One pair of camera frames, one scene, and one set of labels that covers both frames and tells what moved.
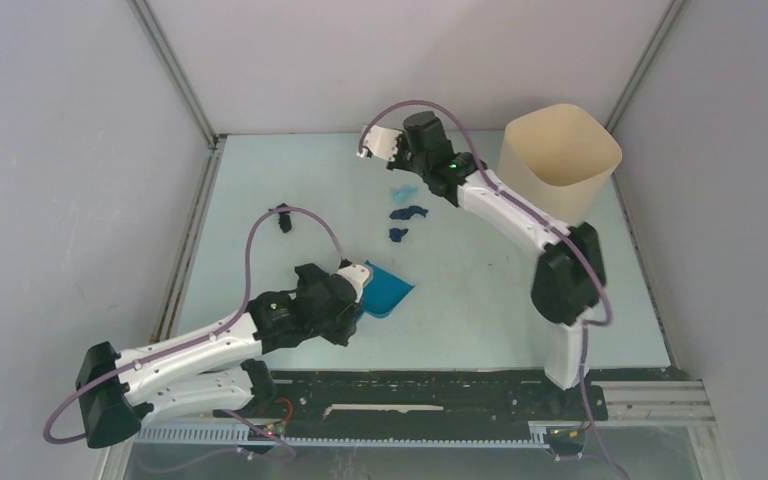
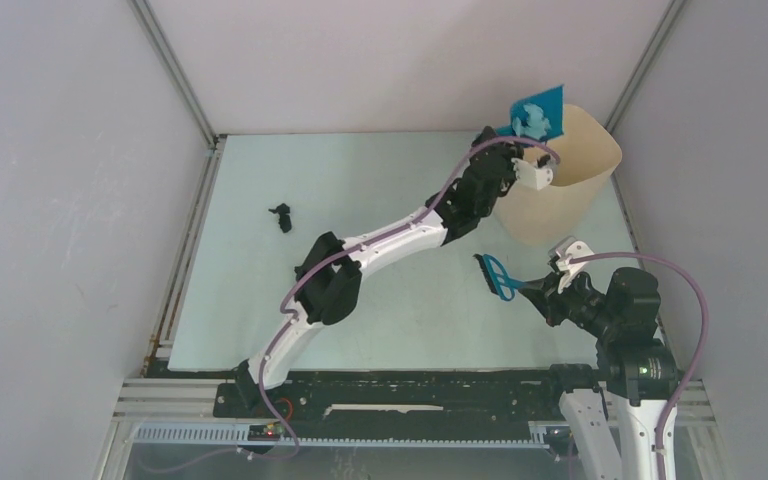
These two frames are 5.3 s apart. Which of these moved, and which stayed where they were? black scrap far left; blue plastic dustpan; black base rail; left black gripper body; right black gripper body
Moved: right black gripper body; left black gripper body; blue plastic dustpan
Stayed: black base rail; black scrap far left
